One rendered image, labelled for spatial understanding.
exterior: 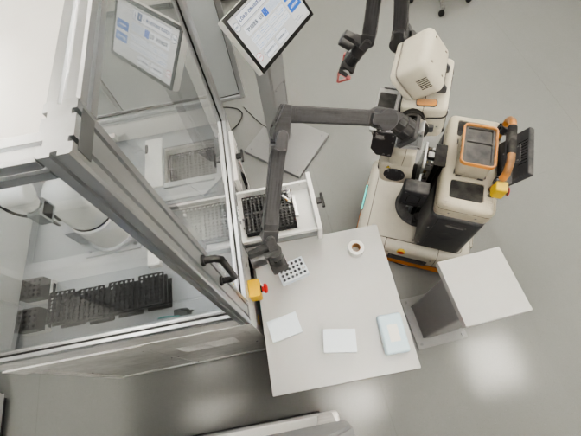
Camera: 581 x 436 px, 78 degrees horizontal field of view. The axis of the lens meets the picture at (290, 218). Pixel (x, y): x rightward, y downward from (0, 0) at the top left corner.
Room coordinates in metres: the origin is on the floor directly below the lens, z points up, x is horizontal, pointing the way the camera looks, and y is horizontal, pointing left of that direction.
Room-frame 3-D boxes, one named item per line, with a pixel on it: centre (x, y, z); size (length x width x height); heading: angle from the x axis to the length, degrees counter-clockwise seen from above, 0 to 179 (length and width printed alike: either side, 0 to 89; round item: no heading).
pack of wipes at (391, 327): (0.16, -0.32, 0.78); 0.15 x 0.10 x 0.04; 179
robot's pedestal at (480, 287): (0.28, -0.74, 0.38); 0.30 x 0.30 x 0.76; 4
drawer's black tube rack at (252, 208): (0.73, 0.09, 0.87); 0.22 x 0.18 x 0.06; 91
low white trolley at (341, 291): (0.32, -0.10, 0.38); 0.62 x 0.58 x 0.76; 1
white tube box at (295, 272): (0.48, 0.03, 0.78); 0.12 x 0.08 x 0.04; 104
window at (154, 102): (0.77, 0.24, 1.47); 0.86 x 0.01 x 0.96; 1
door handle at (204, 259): (0.30, 0.19, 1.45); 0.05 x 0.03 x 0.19; 91
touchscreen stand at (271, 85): (1.76, -0.08, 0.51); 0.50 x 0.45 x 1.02; 49
